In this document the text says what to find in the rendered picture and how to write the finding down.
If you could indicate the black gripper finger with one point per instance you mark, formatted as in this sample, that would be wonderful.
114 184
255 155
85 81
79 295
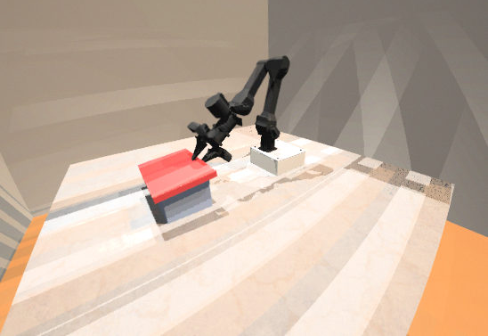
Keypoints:
210 155
200 146

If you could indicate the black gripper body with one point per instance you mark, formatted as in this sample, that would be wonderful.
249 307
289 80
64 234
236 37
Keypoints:
214 137

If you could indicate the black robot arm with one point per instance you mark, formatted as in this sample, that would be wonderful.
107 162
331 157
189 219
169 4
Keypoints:
243 102

